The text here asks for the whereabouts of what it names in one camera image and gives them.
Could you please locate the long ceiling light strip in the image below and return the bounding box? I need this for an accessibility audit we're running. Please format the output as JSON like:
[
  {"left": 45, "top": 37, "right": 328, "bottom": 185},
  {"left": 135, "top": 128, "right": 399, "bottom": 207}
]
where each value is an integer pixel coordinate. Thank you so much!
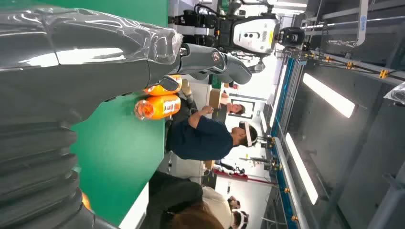
[
  {"left": 285, "top": 133, "right": 319, "bottom": 206},
  {"left": 302, "top": 73, "right": 356, "bottom": 119}
]

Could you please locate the person in cream top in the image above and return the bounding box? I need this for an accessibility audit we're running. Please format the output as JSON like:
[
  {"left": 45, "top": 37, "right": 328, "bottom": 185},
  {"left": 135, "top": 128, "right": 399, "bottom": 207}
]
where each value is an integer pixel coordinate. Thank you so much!
[{"left": 202, "top": 186, "right": 251, "bottom": 229}]

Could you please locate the orange juice bottle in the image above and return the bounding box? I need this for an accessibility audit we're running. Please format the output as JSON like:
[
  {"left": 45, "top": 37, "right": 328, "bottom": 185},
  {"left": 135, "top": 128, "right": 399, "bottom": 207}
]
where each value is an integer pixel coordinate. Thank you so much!
[
  {"left": 81, "top": 192, "right": 92, "bottom": 212},
  {"left": 143, "top": 74, "right": 183, "bottom": 96},
  {"left": 134, "top": 94, "right": 181, "bottom": 121}
]

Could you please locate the white and black humanoid robot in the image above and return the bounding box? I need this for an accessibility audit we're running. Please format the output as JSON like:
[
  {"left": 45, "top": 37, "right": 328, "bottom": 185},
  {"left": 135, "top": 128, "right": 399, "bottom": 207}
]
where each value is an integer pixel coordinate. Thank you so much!
[{"left": 168, "top": 0, "right": 306, "bottom": 73}]

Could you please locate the distant person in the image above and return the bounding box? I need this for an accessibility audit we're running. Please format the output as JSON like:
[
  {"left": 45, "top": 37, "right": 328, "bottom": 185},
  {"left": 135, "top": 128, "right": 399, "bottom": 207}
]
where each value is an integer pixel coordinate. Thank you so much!
[{"left": 220, "top": 93, "right": 246, "bottom": 116}]

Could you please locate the person in dark shirt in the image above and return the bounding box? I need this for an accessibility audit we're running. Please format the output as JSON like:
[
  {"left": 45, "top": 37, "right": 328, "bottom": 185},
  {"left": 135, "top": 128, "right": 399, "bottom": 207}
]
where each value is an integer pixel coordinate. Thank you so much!
[{"left": 165, "top": 105, "right": 258, "bottom": 161}]

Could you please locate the person with laptop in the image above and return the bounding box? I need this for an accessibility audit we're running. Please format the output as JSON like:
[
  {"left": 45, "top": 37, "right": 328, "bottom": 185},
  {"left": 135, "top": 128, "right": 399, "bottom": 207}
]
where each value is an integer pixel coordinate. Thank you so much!
[{"left": 140, "top": 170, "right": 225, "bottom": 229}]

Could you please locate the green table mat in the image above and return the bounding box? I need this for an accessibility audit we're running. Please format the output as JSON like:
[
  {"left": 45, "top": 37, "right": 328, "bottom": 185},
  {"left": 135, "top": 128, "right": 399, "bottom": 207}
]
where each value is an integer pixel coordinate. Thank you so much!
[{"left": 38, "top": 0, "right": 169, "bottom": 227}]

